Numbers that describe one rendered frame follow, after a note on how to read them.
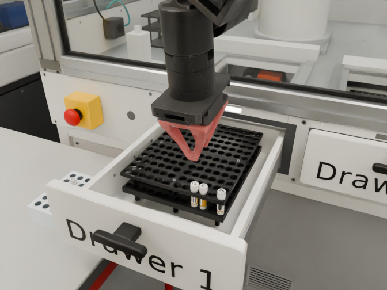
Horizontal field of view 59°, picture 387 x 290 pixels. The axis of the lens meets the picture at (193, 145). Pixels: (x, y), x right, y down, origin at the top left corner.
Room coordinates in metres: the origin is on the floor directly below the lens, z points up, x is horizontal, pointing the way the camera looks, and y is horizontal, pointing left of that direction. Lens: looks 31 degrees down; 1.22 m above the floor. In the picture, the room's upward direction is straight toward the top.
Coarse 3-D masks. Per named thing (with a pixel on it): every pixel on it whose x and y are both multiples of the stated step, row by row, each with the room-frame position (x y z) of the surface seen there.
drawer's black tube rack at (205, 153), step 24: (168, 144) 0.53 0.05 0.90; (192, 144) 0.53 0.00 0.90; (216, 144) 0.53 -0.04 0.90; (240, 144) 0.53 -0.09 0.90; (144, 168) 0.46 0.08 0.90; (168, 168) 0.47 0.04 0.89; (192, 168) 0.50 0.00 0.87; (216, 168) 0.46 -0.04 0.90; (240, 168) 0.46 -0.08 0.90; (144, 192) 0.43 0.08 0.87; (168, 192) 0.43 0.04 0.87; (216, 216) 0.38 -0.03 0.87
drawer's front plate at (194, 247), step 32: (64, 192) 0.36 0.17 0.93; (96, 192) 0.36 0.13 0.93; (64, 224) 0.37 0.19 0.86; (96, 224) 0.35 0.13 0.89; (160, 224) 0.30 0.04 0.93; (192, 224) 0.30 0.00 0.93; (160, 256) 0.31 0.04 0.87; (192, 256) 0.29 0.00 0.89; (224, 256) 0.27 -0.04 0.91; (192, 288) 0.29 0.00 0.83; (224, 288) 0.27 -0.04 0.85
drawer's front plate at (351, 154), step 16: (320, 144) 0.52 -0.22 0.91; (336, 144) 0.51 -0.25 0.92; (352, 144) 0.50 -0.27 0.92; (368, 144) 0.49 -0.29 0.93; (384, 144) 0.49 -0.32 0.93; (304, 160) 0.53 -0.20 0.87; (320, 160) 0.52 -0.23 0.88; (336, 160) 0.51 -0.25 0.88; (352, 160) 0.49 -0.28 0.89; (368, 160) 0.49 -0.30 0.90; (384, 160) 0.48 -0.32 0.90; (304, 176) 0.52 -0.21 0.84; (320, 176) 0.51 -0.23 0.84; (336, 176) 0.50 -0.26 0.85; (352, 176) 0.49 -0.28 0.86; (368, 176) 0.48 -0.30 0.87; (384, 176) 0.47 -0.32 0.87; (352, 192) 0.49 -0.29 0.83; (368, 192) 0.48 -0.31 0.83; (384, 192) 0.47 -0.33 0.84
